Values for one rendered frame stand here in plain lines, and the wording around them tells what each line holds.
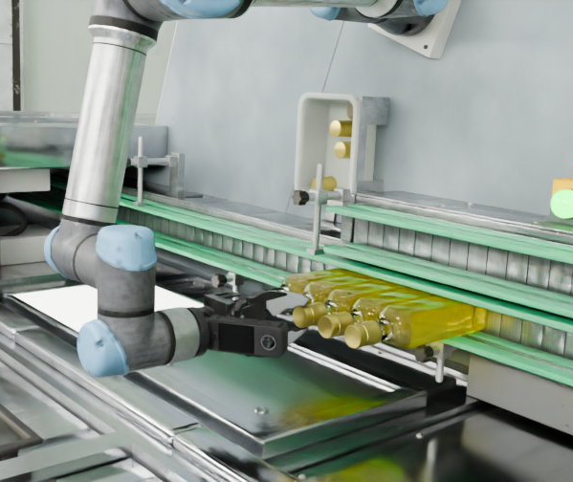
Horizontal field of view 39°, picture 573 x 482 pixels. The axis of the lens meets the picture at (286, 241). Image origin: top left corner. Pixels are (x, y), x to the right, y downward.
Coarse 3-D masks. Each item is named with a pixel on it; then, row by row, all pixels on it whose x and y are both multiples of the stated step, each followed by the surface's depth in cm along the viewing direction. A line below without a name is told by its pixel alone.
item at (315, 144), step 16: (304, 96) 168; (320, 96) 164; (336, 96) 161; (352, 96) 158; (304, 112) 170; (320, 112) 172; (336, 112) 171; (304, 128) 170; (320, 128) 173; (352, 128) 158; (304, 144) 171; (320, 144) 174; (352, 144) 158; (304, 160) 172; (320, 160) 174; (336, 160) 172; (352, 160) 159; (304, 176) 173; (336, 176) 173; (352, 176) 159
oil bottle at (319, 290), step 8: (320, 280) 137; (328, 280) 138; (336, 280) 138; (344, 280) 138; (352, 280) 139; (360, 280) 139; (368, 280) 139; (376, 280) 140; (384, 280) 141; (304, 288) 135; (312, 288) 134; (320, 288) 133; (328, 288) 133; (336, 288) 134; (312, 296) 133; (320, 296) 132
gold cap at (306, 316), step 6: (300, 306) 125; (306, 306) 125; (312, 306) 126; (318, 306) 126; (324, 306) 127; (294, 312) 126; (300, 312) 125; (306, 312) 124; (312, 312) 125; (318, 312) 126; (324, 312) 126; (294, 318) 126; (300, 318) 125; (306, 318) 124; (312, 318) 125; (318, 318) 126; (300, 324) 125; (306, 324) 124; (312, 324) 126
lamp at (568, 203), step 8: (560, 192) 124; (568, 192) 124; (552, 200) 125; (560, 200) 124; (568, 200) 123; (552, 208) 125; (560, 208) 124; (568, 208) 123; (560, 216) 125; (568, 216) 124
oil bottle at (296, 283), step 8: (312, 272) 144; (320, 272) 144; (328, 272) 145; (336, 272) 145; (344, 272) 145; (352, 272) 145; (288, 280) 139; (296, 280) 138; (304, 280) 138; (312, 280) 138; (288, 288) 138; (296, 288) 137
